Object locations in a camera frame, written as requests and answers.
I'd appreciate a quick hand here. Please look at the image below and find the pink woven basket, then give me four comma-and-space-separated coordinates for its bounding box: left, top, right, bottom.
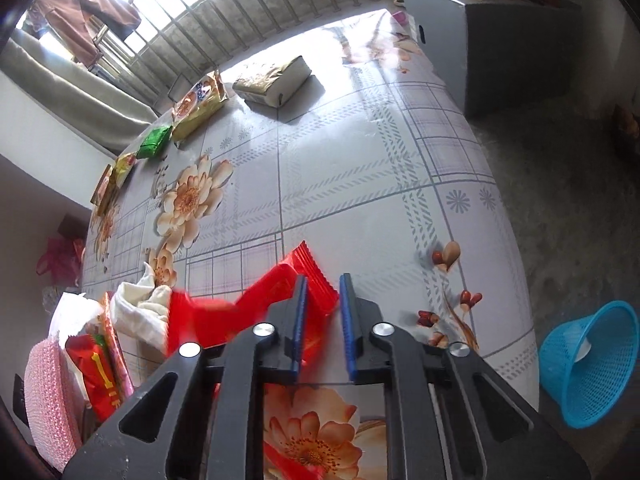
22, 337, 83, 471

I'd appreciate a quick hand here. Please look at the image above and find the small yellow packet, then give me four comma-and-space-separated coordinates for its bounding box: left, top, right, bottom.
107, 152, 138, 196

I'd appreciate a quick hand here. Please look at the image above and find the green snack packet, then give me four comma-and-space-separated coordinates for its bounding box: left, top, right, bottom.
136, 125, 173, 160

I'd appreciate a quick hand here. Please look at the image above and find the orange snack packet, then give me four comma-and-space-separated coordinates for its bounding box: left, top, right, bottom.
171, 71, 227, 142

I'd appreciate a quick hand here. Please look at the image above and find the blue plastic basket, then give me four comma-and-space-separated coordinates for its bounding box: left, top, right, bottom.
539, 301, 640, 429

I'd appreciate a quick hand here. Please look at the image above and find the white crumpled cloth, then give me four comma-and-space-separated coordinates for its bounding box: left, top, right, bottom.
110, 262, 176, 353

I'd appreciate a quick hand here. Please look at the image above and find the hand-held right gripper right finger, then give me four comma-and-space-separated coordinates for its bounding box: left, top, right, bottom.
339, 274, 592, 480

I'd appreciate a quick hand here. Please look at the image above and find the white tissue pack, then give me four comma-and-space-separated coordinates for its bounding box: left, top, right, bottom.
232, 55, 313, 107

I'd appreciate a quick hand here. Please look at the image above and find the pink bag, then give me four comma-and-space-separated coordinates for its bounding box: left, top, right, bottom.
37, 235, 86, 286

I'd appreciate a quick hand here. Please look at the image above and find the red plastic wrapper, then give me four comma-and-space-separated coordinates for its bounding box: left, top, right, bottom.
166, 241, 341, 363

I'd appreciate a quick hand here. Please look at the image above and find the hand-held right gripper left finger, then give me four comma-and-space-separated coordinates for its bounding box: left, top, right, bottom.
62, 275, 308, 480

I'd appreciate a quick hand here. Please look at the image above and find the small orange packet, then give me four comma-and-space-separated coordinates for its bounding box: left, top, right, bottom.
90, 164, 115, 207

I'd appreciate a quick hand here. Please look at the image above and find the red snack packet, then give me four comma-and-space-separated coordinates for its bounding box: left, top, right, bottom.
65, 332, 123, 423

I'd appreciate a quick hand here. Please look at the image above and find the grey cabinet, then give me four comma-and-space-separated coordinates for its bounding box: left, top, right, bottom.
400, 0, 583, 118

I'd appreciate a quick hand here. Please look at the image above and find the grey curtain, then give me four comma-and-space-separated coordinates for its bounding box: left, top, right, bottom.
0, 27, 166, 158

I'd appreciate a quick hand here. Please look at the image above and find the pink striped packet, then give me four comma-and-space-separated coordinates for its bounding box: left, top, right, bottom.
100, 292, 136, 401

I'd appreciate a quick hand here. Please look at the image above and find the brown hanging garment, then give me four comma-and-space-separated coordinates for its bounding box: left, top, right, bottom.
30, 0, 143, 68

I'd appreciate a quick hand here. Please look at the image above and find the metal window grille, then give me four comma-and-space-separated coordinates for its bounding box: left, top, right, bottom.
95, 0, 401, 106

